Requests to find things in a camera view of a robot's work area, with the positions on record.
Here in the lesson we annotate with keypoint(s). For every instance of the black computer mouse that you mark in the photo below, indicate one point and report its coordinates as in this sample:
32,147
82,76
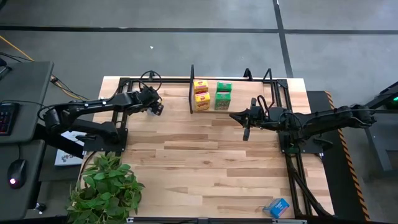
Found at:
17,174

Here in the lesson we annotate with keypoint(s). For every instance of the black metal table frame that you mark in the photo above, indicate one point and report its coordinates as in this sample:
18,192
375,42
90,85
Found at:
174,80

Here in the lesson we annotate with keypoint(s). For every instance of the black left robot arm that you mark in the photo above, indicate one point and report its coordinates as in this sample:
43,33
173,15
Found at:
93,104

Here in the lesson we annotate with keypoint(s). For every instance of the small black caster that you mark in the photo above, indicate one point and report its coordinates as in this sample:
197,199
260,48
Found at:
39,207

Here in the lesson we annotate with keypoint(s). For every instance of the white sheet with logo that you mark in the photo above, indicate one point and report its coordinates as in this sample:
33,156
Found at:
66,157

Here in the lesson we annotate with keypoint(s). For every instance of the black desk device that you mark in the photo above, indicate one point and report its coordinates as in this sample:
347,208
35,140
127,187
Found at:
3,70

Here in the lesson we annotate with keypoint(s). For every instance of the grey desk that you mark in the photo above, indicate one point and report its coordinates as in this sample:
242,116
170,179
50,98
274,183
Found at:
28,87

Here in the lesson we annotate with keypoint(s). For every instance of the black mat with hazard stripe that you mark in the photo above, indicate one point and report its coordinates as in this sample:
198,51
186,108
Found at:
317,102

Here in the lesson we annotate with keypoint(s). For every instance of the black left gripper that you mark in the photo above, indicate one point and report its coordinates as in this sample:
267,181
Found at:
150,98

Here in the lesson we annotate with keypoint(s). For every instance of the green leafy potted plant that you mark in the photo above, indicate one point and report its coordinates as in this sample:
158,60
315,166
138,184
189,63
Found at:
105,189

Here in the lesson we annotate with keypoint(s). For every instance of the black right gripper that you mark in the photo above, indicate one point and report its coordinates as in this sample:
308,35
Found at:
264,118

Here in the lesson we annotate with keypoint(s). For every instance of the black keyboard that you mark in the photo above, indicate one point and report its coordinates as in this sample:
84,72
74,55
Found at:
7,118

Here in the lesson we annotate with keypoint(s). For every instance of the yellow Corn Pops cereal box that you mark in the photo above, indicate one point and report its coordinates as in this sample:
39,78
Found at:
201,86
202,101

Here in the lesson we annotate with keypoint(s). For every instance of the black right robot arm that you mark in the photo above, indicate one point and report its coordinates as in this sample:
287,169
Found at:
329,119

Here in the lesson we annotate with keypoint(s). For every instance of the black metal stand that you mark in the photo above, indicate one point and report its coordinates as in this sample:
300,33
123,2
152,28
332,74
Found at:
373,104

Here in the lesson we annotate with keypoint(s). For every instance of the black table clamp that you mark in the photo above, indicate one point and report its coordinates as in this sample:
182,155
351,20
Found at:
151,74
247,73

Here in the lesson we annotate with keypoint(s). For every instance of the wooden shelf with black frame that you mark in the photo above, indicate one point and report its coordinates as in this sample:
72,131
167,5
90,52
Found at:
245,93

